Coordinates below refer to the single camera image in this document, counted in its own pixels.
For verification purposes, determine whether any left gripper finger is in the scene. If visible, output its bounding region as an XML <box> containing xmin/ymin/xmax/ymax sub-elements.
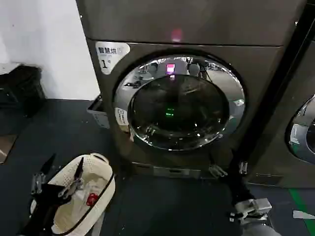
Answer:
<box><xmin>31</xmin><ymin>153</ymin><xmax>57</xmax><ymax>195</ymax></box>
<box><xmin>58</xmin><ymin>157</ymin><xmax>85</xmax><ymax>198</ymax></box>

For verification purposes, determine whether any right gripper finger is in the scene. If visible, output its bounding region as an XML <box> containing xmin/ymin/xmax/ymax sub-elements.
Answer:
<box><xmin>208</xmin><ymin>149</ymin><xmax>228</xmax><ymax>177</ymax></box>
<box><xmin>237</xmin><ymin>152</ymin><xmax>249</xmax><ymax>176</ymax></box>

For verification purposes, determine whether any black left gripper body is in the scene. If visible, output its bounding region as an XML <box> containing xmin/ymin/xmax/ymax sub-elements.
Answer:
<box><xmin>34</xmin><ymin>183</ymin><xmax>72</xmax><ymax>218</ymax></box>

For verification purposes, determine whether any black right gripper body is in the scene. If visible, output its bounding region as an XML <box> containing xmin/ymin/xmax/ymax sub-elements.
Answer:
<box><xmin>227</xmin><ymin>171</ymin><xmax>258</xmax><ymax>205</ymax></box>

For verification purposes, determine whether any white cloth with red print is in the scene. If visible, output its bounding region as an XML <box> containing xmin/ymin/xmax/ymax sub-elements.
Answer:
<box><xmin>70</xmin><ymin>180</ymin><xmax>109</xmax><ymax>210</ymax></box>

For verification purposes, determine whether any cream perforated laundry basket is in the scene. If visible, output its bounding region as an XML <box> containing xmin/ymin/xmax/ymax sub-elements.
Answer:
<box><xmin>30</xmin><ymin>152</ymin><xmax>117</xmax><ymax>236</ymax></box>

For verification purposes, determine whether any brown flat board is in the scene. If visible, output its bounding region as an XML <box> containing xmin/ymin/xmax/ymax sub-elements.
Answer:
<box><xmin>0</xmin><ymin>133</ymin><xmax>18</xmax><ymax>165</ymax></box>

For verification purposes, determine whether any grey dryer with chrome door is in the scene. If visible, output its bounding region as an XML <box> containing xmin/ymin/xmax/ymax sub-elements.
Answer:
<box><xmin>247</xmin><ymin>0</ymin><xmax>315</xmax><ymax>190</ymax></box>

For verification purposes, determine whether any grey open drawer box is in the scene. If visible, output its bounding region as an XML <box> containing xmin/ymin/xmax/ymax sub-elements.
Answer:
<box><xmin>86</xmin><ymin>94</ymin><xmax>110</xmax><ymax>129</ymax></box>

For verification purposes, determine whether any chrome-rimmed round dryer door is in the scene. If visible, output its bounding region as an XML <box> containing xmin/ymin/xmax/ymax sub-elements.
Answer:
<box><xmin>284</xmin><ymin>94</ymin><xmax>315</xmax><ymax>166</ymax></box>

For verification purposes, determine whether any white paper sheet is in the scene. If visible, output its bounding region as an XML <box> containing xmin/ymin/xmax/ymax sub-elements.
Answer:
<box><xmin>292</xmin><ymin>209</ymin><xmax>315</xmax><ymax>220</ymax></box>

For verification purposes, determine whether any small white door sticker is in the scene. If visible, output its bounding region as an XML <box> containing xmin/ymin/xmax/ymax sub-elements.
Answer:
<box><xmin>115</xmin><ymin>107</ymin><xmax>130</xmax><ymax>134</ymax></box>

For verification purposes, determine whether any round glass dryer door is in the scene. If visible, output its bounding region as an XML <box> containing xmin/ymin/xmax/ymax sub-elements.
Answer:
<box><xmin>112</xmin><ymin>54</ymin><xmax>247</xmax><ymax>151</ymax></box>

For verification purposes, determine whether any large white label sticker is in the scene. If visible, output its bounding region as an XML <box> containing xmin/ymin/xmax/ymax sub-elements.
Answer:
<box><xmin>94</xmin><ymin>41</ymin><xmax>131</xmax><ymax>75</ymax></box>

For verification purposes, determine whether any grey front-load dryer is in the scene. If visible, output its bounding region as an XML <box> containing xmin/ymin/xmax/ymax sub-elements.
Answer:
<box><xmin>75</xmin><ymin>0</ymin><xmax>309</xmax><ymax>183</ymax></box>

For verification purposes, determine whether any steel dryer base bracket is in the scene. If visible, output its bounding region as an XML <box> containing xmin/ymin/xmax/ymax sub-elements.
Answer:
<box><xmin>152</xmin><ymin>165</ymin><xmax>203</xmax><ymax>178</ymax></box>

